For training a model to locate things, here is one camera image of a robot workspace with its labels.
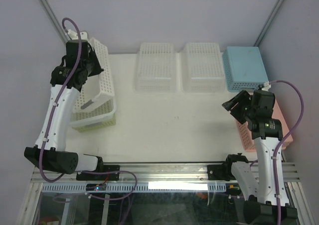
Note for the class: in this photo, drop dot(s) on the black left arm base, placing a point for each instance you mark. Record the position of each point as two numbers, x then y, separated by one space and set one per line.
109 171

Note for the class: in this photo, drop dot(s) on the pink basket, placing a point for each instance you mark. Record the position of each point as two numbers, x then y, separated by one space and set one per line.
245 133

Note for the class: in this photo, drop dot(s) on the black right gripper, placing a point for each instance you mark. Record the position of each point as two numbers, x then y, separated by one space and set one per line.
241 97

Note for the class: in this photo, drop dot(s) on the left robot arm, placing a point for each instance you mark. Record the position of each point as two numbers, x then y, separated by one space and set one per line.
49 152

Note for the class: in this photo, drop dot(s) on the yellow-green perforated basket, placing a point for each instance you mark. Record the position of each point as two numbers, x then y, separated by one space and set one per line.
95 126

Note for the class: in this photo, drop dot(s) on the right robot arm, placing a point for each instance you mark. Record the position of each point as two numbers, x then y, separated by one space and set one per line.
266 201

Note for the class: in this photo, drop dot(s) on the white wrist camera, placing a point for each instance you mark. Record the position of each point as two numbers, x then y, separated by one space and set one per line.
264 86
73 35

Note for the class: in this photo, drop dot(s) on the left aluminium frame post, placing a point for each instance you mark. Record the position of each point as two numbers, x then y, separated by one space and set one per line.
53 19

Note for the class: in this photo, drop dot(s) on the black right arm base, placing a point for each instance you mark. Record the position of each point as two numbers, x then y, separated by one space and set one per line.
223 171

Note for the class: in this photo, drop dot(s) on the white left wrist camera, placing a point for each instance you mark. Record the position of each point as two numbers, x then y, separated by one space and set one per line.
73 35

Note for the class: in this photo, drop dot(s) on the white perforated basket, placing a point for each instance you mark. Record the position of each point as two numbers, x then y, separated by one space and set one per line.
104 113
202 68

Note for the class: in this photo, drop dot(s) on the aluminium mounting rail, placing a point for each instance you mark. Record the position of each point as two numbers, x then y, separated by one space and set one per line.
182 172

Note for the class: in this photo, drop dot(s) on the grey slotted cable duct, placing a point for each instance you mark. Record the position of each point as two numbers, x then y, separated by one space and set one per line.
150 187

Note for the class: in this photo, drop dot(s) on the aluminium frame post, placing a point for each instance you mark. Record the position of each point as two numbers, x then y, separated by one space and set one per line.
53 19
269 21

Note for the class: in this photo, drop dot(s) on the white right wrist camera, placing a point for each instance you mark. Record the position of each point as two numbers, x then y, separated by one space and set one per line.
264 86

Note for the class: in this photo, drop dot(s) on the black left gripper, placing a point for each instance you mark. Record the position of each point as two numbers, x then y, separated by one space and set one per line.
98 69

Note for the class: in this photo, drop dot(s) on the white perforated basket top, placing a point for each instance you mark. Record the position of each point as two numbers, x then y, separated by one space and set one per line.
202 68

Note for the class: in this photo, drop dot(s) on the right aluminium frame post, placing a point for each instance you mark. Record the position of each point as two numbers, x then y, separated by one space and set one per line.
269 21

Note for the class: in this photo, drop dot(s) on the light blue perforated basket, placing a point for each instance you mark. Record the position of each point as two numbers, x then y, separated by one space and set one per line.
244 68

